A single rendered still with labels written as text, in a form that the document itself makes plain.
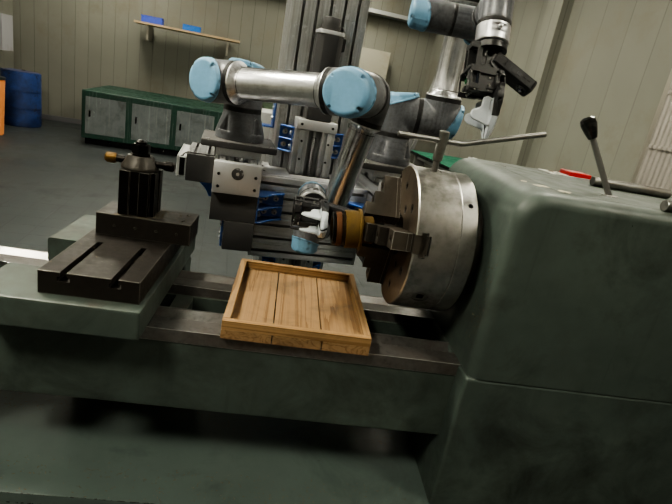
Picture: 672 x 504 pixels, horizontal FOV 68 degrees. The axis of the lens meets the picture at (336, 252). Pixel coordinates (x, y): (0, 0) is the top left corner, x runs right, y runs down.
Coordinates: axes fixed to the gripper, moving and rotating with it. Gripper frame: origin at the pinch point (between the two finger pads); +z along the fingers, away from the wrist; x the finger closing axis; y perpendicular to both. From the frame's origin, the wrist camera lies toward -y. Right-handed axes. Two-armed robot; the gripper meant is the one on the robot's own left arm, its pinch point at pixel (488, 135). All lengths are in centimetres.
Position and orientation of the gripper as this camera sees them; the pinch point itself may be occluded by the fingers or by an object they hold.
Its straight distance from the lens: 120.3
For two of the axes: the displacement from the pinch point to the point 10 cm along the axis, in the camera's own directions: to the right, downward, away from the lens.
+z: -1.4, 9.9, -0.3
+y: -9.8, -1.4, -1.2
